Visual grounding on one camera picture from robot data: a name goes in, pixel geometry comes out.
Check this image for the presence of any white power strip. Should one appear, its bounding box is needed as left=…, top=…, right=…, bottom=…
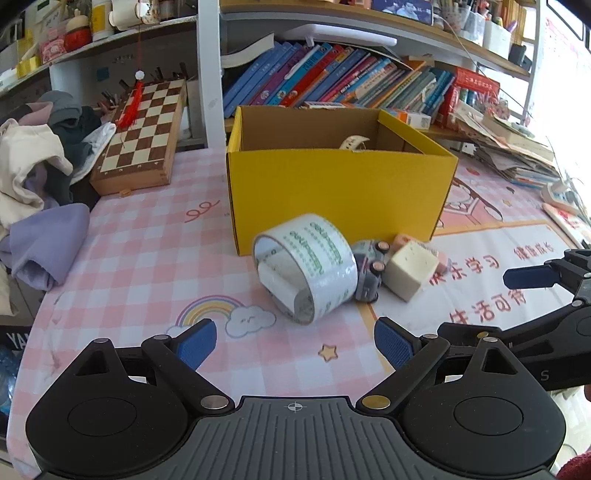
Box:
left=540, top=180, right=587, bottom=215

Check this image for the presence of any white plug adapter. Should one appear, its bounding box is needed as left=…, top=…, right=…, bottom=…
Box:
left=382, top=241, right=439, bottom=303

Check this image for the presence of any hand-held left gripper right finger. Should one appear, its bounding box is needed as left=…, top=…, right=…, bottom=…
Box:
left=362, top=318, right=527, bottom=412

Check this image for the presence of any pink small box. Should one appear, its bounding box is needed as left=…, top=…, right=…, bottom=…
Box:
left=39, top=37, right=68, bottom=63

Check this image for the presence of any wooden chessboard box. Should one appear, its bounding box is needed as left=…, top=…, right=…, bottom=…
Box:
left=89, top=78, right=188, bottom=197

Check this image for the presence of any pile of clothes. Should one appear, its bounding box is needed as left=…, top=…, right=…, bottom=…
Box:
left=0, top=90, right=116, bottom=232

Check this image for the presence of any grey toy car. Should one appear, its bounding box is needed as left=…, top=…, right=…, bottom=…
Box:
left=352, top=239, right=393, bottom=303

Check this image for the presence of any row of colourful books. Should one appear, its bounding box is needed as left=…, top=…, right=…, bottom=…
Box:
left=223, top=41, right=455, bottom=121

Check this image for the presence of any white pen holder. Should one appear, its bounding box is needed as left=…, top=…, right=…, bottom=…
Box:
left=482, top=18, right=511, bottom=58

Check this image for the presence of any stack of papers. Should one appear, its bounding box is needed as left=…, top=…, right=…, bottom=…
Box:
left=455, top=102, right=561, bottom=188

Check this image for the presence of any purple cloth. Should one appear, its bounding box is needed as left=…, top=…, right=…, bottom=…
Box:
left=0, top=203, right=90, bottom=291

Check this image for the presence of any yellow cardboard box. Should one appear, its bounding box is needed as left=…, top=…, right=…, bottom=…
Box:
left=225, top=105, right=459, bottom=257

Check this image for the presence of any blue plastic bottle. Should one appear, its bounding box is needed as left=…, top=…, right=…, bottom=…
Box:
left=0, top=344, right=21, bottom=416

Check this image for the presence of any white bookshelf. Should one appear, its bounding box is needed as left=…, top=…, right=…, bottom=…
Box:
left=0, top=0, right=546, bottom=153

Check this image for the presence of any cream flat board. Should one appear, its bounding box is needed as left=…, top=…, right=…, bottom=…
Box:
left=542, top=203, right=591, bottom=250

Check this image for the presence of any clear packing tape roll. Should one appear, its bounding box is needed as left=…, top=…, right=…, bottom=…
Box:
left=252, top=213, right=359, bottom=326

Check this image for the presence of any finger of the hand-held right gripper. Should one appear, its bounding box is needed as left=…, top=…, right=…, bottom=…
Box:
left=503, top=249, right=591, bottom=305
left=436, top=316, right=555, bottom=352

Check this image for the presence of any red book box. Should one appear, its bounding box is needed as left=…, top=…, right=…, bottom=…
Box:
left=434, top=67, right=502, bottom=130

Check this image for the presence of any small white orange box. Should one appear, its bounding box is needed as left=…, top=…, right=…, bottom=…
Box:
left=385, top=108, right=432, bottom=130

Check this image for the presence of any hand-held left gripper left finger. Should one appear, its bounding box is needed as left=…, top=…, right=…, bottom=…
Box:
left=69, top=318, right=234, bottom=411

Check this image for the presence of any white lamp bar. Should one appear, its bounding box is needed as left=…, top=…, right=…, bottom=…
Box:
left=284, top=25, right=398, bottom=47

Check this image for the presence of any person's red clothing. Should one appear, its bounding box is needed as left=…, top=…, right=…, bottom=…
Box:
left=558, top=455, right=591, bottom=480

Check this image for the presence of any red tassel ornament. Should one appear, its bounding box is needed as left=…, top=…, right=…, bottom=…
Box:
left=115, top=28, right=148, bottom=129

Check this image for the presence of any white jar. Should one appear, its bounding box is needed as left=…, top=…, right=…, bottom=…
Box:
left=91, top=0, right=114, bottom=40

